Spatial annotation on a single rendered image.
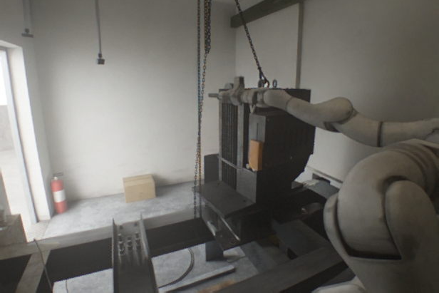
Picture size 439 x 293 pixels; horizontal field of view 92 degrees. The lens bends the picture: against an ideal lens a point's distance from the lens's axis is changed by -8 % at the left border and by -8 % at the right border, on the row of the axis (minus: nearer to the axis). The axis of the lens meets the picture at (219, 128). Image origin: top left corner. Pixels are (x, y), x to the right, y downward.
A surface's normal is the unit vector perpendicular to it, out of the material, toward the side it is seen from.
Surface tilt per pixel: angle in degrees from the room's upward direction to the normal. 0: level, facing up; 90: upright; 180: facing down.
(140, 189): 90
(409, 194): 45
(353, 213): 74
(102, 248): 90
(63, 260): 90
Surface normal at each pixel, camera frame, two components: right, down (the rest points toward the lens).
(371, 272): -0.86, 0.19
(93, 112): 0.41, 0.18
